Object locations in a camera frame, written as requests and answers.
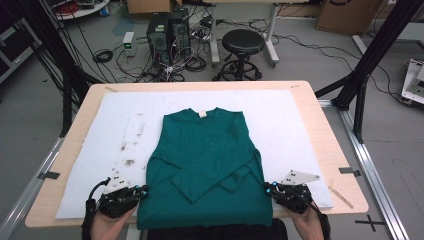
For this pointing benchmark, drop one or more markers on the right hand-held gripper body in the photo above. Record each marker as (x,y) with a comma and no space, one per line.
(295,196)

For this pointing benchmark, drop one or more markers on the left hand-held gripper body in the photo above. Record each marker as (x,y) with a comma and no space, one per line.
(116,203)

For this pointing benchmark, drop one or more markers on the green long-sleeve shirt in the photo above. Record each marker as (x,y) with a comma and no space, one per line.
(203,166)

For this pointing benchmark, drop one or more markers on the person's left hand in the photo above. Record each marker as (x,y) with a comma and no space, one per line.
(111,228)

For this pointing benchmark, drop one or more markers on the person's right hand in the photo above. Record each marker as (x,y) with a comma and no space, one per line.
(308,226)

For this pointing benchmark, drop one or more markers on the thin wooden stick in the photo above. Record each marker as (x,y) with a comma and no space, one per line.
(343,199)

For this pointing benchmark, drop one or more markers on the white foam mat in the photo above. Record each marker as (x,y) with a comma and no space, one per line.
(283,133)

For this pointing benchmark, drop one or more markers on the black tape piece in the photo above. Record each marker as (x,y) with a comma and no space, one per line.
(350,171)
(49,175)

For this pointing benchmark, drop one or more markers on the person's dark clothing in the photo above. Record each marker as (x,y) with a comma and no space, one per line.
(216,235)

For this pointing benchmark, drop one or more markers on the black tape cross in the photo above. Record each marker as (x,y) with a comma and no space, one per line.
(370,221)

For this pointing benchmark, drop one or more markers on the brown tape strip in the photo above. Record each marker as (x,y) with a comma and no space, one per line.
(111,89)

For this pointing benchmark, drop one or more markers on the black round stool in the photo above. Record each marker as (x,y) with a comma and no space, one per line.
(243,41)

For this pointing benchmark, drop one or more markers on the white box with green light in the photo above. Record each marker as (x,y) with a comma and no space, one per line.
(128,38)

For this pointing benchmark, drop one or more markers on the black computer tower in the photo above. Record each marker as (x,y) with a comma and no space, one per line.
(158,36)
(180,30)

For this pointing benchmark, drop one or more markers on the white flat device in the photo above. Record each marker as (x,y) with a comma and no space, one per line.
(413,80)

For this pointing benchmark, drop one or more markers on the large cardboard box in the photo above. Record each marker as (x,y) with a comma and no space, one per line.
(346,16)

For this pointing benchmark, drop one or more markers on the small cardboard box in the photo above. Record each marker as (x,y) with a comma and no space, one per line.
(148,6)

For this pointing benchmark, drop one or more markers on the round white table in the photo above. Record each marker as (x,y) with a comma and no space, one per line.
(83,11)

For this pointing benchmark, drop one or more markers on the black shelf unit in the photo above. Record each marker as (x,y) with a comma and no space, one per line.
(13,43)

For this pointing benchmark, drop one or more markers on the aluminium rail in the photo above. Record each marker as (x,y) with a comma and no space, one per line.
(24,199)
(383,203)

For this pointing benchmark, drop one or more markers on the white desk frame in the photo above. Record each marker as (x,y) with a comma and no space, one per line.
(215,43)

